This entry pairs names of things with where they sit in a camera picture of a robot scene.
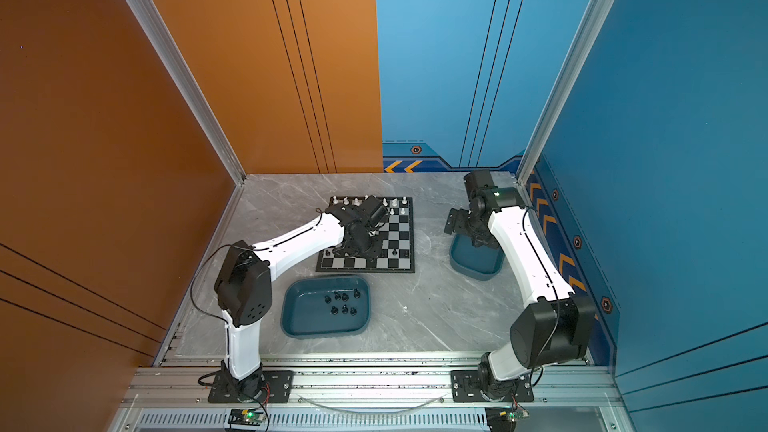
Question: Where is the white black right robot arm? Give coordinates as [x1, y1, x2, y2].
[444, 170, 596, 401]

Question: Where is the green circuit board left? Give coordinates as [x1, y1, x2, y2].
[226, 408, 270, 431]

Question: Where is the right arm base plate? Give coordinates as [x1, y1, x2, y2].
[450, 369, 534, 403]

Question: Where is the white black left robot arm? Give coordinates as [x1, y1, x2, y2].
[202, 196, 390, 403]

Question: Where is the black white chessboard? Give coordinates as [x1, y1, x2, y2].
[315, 196, 415, 273]

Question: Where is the teal tray with white pieces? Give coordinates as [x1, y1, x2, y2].
[449, 235, 505, 281]

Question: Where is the teal tray with black pieces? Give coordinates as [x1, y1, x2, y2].
[281, 275, 371, 339]

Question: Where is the left aluminium corner post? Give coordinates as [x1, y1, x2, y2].
[97, 0, 247, 186]

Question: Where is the aluminium corner post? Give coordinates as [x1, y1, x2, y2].
[515, 0, 615, 187]
[97, 0, 247, 186]

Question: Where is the circuit board right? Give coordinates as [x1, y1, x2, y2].
[485, 407, 530, 432]

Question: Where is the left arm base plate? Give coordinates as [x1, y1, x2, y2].
[207, 369, 294, 405]

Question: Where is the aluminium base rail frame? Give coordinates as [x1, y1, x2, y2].
[110, 352, 633, 431]

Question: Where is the right aluminium corner post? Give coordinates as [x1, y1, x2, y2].
[515, 0, 615, 187]

